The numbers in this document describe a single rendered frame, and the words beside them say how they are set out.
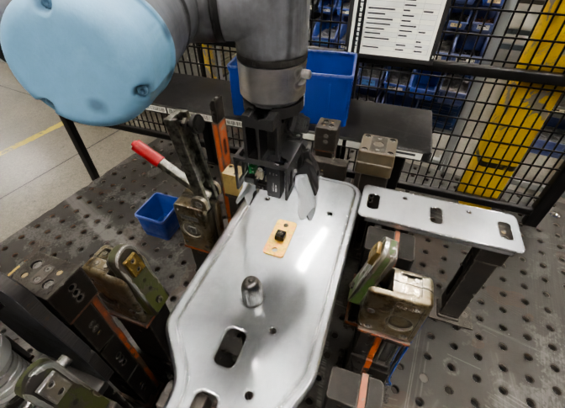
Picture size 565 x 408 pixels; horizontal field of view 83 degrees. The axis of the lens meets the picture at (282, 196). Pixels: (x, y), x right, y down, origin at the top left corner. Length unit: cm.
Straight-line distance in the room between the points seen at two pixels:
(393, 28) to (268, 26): 63
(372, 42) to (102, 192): 99
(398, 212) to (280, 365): 36
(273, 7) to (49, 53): 18
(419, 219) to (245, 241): 33
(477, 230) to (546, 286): 46
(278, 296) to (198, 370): 15
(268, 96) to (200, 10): 10
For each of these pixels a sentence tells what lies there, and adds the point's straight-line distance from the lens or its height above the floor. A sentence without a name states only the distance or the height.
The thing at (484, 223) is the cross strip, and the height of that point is 100.
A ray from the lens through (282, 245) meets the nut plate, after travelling 56.
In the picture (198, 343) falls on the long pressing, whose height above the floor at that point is 100.
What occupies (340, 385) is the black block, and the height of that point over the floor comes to 99.
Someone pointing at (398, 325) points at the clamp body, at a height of 97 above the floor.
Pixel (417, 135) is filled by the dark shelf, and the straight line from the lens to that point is 86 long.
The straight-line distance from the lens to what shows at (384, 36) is 93.
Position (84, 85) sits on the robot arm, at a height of 137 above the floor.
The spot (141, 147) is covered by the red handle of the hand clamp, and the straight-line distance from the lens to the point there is 59.
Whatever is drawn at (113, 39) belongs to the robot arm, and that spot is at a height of 139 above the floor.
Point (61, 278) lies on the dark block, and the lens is 47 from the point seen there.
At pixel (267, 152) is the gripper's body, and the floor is 122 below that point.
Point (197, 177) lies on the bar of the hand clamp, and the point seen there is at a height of 112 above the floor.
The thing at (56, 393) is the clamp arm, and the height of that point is 107.
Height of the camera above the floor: 144
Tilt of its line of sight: 42 degrees down
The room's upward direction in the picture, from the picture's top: straight up
